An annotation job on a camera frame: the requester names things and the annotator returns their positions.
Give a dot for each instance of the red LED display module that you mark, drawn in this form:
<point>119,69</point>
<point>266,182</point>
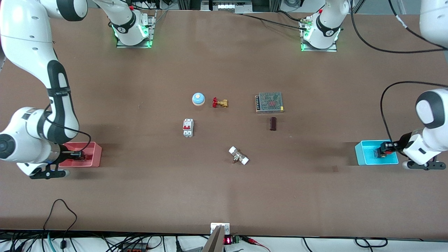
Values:
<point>228,240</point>

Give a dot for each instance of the black power strip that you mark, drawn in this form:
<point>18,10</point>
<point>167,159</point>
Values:
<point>134,247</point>

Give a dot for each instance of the grey camera mount arm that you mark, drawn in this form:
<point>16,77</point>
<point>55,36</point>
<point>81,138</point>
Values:
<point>217,239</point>

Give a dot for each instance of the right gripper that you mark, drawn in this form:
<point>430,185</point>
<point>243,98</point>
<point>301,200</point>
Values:
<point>65,152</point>

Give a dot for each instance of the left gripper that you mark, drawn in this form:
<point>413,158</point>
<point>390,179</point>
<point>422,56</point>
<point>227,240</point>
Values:
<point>395,146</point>

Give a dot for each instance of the blue plastic bin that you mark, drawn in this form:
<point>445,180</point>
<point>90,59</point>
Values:
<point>364,154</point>

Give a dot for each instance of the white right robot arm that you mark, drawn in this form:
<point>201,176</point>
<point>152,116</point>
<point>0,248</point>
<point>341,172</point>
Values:
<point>28,42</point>

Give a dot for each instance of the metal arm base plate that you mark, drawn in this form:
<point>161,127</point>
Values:
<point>152,35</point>
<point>315,50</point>

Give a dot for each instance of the red clip lead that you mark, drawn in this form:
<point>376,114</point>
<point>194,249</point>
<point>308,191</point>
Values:
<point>255,241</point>

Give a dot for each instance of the silver device behind table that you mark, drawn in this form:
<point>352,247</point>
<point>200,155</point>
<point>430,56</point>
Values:
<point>225,5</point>

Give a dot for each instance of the dark brown cylindrical capacitor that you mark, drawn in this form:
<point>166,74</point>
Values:
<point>273,124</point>

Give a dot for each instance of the pink plastic bin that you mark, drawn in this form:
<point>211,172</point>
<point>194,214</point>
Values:
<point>93,154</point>

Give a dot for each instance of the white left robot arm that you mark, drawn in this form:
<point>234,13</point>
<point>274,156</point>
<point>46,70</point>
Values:
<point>434,108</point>

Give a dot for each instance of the blue dome bell button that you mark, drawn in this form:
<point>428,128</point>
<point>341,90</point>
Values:
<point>198,99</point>

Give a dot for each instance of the metal mesh power supply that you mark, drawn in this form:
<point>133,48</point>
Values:
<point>269,102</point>

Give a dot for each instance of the white circuit breaker red switches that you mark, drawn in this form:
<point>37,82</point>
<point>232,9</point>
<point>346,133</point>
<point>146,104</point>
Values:
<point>188,127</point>

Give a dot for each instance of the metal fitting white caps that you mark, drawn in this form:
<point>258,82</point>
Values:
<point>238,155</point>

